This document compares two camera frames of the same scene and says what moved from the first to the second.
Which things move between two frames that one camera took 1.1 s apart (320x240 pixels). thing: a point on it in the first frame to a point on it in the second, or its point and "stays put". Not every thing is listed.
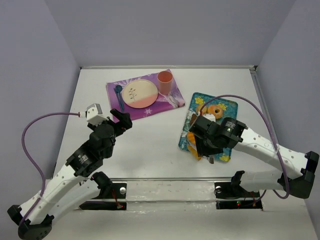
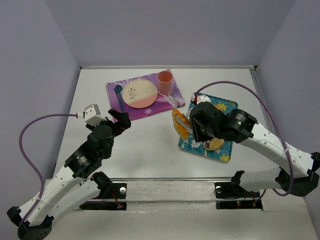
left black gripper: [120, 122] stays put
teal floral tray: [230, 110] stays put
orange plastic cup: [165, 81] stays put
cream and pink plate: [139, 93] stays put
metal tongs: [211, 159] to [185, 122]
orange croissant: [191, 144] to [182, 125]
